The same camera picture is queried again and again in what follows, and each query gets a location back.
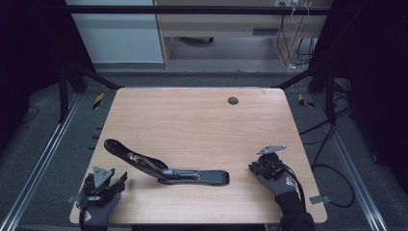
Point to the grey tape tab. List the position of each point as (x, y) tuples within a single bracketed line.
[(320, 199), (72, 199)]

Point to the grey power strip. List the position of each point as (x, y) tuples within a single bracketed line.
[(287, 3)]

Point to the aluminium floor rail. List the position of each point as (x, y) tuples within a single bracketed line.
[(41, 160), (352, 166)]

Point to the black stapler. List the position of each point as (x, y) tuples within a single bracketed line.
[(179, 174)]

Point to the black metal stand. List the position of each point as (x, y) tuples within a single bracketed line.
[(63, 93), (329, 96)]

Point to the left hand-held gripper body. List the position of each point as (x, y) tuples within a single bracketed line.
[(101, 178)]

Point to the person's right hand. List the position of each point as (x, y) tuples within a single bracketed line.
[(284, 185)]

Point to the dark curtain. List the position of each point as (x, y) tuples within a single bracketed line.
[(29, 57), (378, 80)]

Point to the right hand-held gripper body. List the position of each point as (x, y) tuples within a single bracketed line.
[(271, 165)]

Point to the white cabinet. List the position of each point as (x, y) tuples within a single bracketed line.
[(118, 38)]

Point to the black horizontal bar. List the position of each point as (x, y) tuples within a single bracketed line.
[(192, 10)]

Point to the grey round table grommet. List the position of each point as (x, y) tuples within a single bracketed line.
[(233, 100)]

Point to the light wooden desk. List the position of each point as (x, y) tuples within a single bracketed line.
[(218, 25)]

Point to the black and yellow tape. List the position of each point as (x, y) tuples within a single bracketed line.
[(303, 101), (98, 101)]

